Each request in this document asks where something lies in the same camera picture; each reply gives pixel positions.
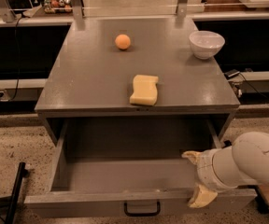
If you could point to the orange ball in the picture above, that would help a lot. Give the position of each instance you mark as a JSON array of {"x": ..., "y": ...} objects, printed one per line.
[{"x": 123, "y": 42}]

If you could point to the grey top drawer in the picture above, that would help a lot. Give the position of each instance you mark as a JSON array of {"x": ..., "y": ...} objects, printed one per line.
[{"x": 101, "y": 163}]

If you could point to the small black device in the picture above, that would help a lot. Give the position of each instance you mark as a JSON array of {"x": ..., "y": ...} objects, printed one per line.
[{"x": 231, "y": 73}]

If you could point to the grey drawer cabinet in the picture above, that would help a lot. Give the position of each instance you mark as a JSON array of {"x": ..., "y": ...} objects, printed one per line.
[{"x": 92, "y": 77}]

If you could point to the black top drawer handle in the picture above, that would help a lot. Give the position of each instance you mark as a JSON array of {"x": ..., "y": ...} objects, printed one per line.
[{"x": 142, "y": 209}]

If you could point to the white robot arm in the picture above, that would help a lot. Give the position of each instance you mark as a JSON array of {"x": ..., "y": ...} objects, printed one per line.
[{"x": 218, "y": 160}]

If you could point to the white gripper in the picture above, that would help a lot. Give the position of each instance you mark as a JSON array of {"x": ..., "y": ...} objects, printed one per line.
[{"x": 205, "y": 168}]

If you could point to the yellow sponge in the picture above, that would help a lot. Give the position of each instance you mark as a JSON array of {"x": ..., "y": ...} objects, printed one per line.
[{"x": 144, "y": 90}]

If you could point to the white bowl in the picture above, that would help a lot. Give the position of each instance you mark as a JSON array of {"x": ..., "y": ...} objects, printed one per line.
[{"x": 205, "y": 44}]

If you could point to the black metal leg left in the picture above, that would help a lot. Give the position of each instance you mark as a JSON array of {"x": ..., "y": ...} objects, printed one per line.
[{"x": 10, "y": 202}]

